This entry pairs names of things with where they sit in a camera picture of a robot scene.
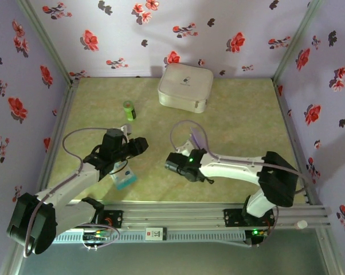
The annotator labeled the green bottle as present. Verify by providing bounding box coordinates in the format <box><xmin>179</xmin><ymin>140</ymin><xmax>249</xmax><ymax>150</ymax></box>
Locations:
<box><xmin>122</xmin><ymin>100</ymin><xmax>138</xmax><ymax>121</ymax></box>

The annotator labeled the blue wet wipes pack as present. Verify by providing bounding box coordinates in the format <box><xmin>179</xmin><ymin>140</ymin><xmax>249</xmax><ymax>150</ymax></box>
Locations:
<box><xmin>109</xmin><ymin>162</ymin><xmax>138</xmax><ymax>191</ymax></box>

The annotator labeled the white zip case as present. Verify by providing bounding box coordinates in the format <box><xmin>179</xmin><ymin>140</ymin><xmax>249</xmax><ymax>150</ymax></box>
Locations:
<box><xmin>157</xmin><ymin>62</ymin><xmax>214</xmax><ymax>114</ymax></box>

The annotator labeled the white label card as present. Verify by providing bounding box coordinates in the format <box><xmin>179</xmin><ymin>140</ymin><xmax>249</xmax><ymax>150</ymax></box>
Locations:
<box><xmin>145</xmin><ymin>227</ymin><xmax>167</xmax><ymax>241</ymax></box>

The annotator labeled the left arm grey cable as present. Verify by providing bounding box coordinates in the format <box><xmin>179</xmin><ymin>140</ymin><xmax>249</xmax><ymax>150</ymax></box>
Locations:
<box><xmin>23</xmin><ymin>127</ymin><xmax>120</xmax><ymax>258</ymax></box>

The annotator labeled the long aluminium frame rail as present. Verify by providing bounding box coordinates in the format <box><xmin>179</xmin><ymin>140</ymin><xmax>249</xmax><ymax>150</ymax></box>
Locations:
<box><xmin>54</xmin><ymin>202</ymin><xmax>332</xmax><ymax>230</ymax></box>

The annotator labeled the aluminium table edge rail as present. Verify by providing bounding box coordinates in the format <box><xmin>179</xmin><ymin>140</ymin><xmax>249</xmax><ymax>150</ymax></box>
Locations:
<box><xmin>272</xmin><ymin>78</ymin><xmax>320</xmax><ymax>206</ymax></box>
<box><xmin>36</xmin><ymin>79</ymin><xmax>81</xmax><ymax>198</ymax></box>

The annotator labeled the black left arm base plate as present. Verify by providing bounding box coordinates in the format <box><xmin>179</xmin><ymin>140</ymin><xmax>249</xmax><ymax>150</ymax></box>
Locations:
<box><xmin>99</xmin><ymin>210</ymin><xmax>124</xmax><ymax>229</ymax></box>

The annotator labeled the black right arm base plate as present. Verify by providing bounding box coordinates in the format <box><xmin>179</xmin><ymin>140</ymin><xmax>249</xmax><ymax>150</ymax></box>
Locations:
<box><xmin>223</xmin><ymin>209</ymin><xmax>276</xmax><ymax>227</ymax></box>

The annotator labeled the grey slotted cable duct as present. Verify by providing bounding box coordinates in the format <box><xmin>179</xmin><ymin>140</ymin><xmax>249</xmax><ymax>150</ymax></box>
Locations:
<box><xmin>53</xmin><ymin>229</ymin><xmax>246</xmax><ymax>244</ymax></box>

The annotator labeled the aluminium corner post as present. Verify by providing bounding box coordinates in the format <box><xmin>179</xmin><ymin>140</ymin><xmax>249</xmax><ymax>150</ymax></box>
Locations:
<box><xmin>272</xmin><ymin>0</ymin><xmax>326</xmax><ymax>84</ymax></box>
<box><xmin>17</xmin><ymin>0</ymin><xmax>77</xmax><ymax>87</ymax></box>

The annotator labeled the aluminium frame leg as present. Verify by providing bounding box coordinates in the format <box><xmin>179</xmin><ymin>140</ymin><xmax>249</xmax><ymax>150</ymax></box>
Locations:
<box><xmin>0</xmin><ymin>252</ymin><xmax>18</xmax><ymax>275</ymax></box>
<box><xmin>314</xmin><ymin>227</ymin><xmax>344</xmax><ymax>275</ymax></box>

